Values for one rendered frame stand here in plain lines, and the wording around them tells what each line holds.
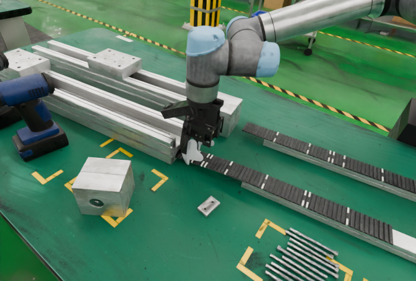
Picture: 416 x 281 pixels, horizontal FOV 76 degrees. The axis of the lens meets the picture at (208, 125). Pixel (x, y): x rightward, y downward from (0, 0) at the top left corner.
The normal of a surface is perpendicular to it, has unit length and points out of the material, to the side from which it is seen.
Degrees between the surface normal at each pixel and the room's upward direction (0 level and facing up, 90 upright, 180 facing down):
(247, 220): 0
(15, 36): 90
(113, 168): 0
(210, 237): 0
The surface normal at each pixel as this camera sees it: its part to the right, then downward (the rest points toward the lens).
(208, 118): -0.46, 0.52
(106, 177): 0.07, -0.78
